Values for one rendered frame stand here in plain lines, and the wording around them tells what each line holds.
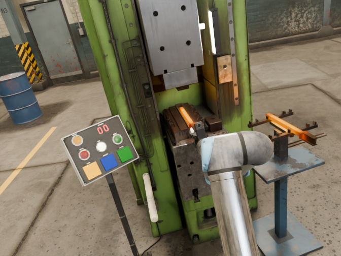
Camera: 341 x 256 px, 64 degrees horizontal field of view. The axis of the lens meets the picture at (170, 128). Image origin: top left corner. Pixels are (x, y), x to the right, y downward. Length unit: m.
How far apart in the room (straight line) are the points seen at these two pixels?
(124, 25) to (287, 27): 6.71
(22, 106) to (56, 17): 2.99
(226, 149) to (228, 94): 1.02
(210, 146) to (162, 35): 0.82
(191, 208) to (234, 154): 1.16
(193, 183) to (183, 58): 0.83
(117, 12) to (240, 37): 0.76
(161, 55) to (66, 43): 6.53
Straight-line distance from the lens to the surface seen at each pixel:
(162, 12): 1.54
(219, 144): 0.91
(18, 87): 5.84
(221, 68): 1.80
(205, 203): 2.03
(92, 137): 1.55
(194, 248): 2.29
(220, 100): 1.89
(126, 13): 1.67
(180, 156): 1.74
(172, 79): 1.60
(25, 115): 5.96
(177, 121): 1.84
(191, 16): 1.57
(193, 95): 2.19
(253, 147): 0.93
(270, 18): 7.89
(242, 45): 1.86
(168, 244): 2.36
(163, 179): 2.06
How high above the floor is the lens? 1.78
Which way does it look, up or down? 26 degrees down
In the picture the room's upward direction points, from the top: 11 degrees counter-clockwise
